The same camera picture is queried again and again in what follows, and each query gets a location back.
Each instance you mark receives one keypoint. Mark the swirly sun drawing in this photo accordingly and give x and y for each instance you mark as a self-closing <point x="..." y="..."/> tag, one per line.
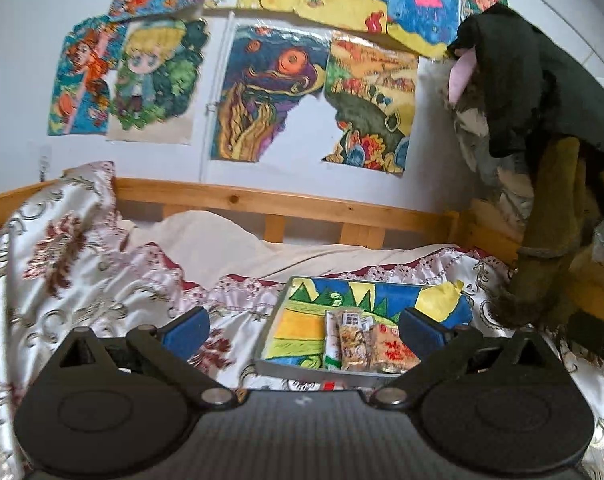
<point x="269" y="71"/>

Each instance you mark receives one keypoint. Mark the white wall conduit pipe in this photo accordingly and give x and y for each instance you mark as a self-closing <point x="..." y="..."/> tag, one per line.
<point x="222" y="52"/>

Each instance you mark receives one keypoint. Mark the white pillow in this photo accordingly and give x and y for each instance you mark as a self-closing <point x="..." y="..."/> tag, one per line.
<point x="208" y="247"/>

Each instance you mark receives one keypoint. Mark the wooden bed frame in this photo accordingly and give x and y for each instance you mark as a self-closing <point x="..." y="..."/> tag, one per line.
<point x="361" y="224"/>

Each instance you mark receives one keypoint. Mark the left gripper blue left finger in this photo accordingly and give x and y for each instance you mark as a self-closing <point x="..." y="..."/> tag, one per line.
<point x="185" y="335"/>

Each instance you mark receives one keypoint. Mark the red print snack packet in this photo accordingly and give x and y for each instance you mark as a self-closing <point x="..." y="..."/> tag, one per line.
<point x="389" y="354"/>

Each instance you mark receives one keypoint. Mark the pink jellyfish drawing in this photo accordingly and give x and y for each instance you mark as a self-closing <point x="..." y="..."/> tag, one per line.
<point x="426" y="27"/>

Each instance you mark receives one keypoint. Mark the floral satin bedspread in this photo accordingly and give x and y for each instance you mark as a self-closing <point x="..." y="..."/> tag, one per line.
<point x="64" y="264"/>

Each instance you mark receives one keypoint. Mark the blond boy drawing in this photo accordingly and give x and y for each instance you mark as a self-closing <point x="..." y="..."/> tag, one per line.
<point x="153" y="91"/>

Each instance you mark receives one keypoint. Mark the colourful painted tray box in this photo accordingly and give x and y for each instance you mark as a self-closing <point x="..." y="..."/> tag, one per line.
<point x="292" y="343"/>

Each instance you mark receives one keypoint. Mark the white green snack packet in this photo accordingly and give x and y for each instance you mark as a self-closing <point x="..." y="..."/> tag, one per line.
<point x="332" y="353"/>

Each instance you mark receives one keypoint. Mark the red haired girl drawing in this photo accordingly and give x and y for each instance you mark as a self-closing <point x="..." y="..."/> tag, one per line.
<point x="80" y="102"/>

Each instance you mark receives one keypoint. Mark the black jacket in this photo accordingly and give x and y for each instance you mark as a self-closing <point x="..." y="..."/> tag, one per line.
<point x="534" y="92"/>

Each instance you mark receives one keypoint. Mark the brown hanging trousers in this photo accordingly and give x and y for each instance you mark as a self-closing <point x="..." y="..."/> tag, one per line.
<point x="568" y="202"/>

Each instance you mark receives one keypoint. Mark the landscape hill drawing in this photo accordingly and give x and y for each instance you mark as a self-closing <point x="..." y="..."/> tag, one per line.
<point x="373" y="92"/>

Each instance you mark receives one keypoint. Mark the nut bar snack packet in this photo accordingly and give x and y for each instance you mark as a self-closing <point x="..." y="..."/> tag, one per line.
<point x="355" y="337"/>

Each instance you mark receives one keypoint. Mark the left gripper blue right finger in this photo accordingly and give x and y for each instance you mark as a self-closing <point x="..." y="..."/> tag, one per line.
<point x="422" y="335"/>

